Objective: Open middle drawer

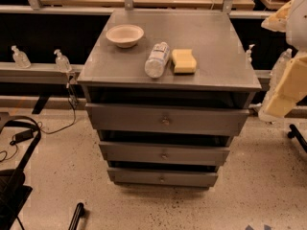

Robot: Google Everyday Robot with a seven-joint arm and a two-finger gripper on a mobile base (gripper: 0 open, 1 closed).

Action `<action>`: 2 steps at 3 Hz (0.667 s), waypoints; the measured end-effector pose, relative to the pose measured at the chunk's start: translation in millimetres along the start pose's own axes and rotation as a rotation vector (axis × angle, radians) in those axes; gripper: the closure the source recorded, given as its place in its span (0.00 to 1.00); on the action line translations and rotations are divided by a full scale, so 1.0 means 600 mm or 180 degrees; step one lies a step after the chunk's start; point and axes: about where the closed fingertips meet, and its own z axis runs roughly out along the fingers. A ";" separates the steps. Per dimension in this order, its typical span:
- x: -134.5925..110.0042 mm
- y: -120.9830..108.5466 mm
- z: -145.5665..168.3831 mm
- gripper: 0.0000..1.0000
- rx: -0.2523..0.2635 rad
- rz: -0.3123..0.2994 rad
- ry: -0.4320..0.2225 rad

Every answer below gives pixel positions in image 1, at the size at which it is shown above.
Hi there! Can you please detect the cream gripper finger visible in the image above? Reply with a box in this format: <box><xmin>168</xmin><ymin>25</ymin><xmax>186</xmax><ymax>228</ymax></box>
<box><xmin>261</xmin><ymin>0</ymin><xmax>295</xmax><ymax>33</ymax></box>
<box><xmin>258</xmin><ymin>53</ymin><xmax>307</xmax><ymax>122</ymax></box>

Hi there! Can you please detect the grey drawer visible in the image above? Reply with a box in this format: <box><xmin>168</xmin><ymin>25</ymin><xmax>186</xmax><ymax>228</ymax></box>
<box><xmin>107</xmin><ymin>168</ymin><xmax>218</xmax><ymax>188</ymax></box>
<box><xmin>99</xmin><ymin>141</ymin><xmax>229</xmax><ymax>167</ymax></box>
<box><xmin>85</xmin><ymin>103</ymin><xmax>248</xmax><ymax>136</ymax></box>

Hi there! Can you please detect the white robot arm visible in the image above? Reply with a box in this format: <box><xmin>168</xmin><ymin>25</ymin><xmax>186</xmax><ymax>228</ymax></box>
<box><xmin>258</xmin><ymin>0</ymin><xmax>307</xmax><ymax>122</ymax></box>

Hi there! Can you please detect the grey drawer cabinet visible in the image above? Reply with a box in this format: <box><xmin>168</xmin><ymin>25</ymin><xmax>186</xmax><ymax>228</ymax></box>
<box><xmin>78</xmin><ymin>10</ymin><xmax>261</xmax><ymax>174</ymax></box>

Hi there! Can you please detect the grey bottom drawer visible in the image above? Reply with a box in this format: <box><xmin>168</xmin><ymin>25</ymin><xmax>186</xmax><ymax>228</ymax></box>
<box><xmin>107</xmin><ymin>168</ymin><xmax>218</xmax><ymax>188</ymax></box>

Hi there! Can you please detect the grey top drawer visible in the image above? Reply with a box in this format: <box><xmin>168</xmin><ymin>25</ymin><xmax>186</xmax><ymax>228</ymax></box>
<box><xmin>85</xmin><ymin>103</ymin><xmax>248</xmax><ymax>136</ymax></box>

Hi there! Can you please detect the upright clear water bottle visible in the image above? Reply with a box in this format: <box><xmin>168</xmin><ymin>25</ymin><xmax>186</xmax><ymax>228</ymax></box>
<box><xmin>270</xmin><ymin>48</ymin><xmax>292</xmax><ymax>90</ymax></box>

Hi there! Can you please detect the black stand leg right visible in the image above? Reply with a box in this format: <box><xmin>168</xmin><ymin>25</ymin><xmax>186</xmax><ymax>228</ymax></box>
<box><xmin>287</xmin><ymin>124</ymin><xmax>307</xmax><ymax>152</ymax></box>

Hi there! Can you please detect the small right sanitizer bottle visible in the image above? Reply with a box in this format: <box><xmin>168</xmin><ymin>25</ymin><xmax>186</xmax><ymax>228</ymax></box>
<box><xmin>246</xmin><ymin>44</ymin><xmax>255</xmax><ymax>63</ymax></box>

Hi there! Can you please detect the yellow sponge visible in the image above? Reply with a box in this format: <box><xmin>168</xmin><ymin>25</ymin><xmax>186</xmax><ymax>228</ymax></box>
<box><xmin>172</xmin><ymin>49</ymin><xmax>197</xmax><ymax>74</ymax></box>

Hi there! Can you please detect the clear plastic water bottle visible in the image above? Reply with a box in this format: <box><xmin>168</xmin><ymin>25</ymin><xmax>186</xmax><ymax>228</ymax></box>
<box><xmin>145</xmin><ymin>42</ymin><xmax>170</xmax><ymax>79</ymax></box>

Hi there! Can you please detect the beige paper bowl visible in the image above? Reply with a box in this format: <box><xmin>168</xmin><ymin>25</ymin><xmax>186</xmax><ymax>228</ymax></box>
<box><xmin>106</xmin><ymin>24</ymin><xmax>144</xmax><ymax>48</ymax></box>

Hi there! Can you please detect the black bar bottom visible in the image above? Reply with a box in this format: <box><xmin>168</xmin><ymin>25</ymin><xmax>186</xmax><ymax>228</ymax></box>
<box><xmin>68</xmin><ymin>202</ymin><xmax>85</xmax><ymax>230</ymax></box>

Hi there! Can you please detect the far left sanitizer bottle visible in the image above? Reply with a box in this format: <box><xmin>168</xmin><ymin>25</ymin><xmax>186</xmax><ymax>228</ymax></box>
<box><xmin>12</xmin><ymin>45</ymin><xmax>31</xmax><ymax>68</ymax></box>

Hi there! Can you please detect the black power adapter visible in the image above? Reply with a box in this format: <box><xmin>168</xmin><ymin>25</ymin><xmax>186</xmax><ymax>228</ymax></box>
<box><xmin>14</xmin><ymin>129</ymin><xmax>34</xmax><ymax>143</ymax></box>

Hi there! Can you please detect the black chair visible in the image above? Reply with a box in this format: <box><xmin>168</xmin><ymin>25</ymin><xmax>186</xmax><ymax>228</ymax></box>
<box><xmin>0</xmin><ymin>112</ymin><xmax>41</xmax><ymax>230</ymax></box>

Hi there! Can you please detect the black cable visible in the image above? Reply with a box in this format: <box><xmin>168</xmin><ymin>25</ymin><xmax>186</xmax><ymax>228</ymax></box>
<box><xmin>0</xmin><ymin>80</ymin><xmax>79</xmax><ymax>163</ymax></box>

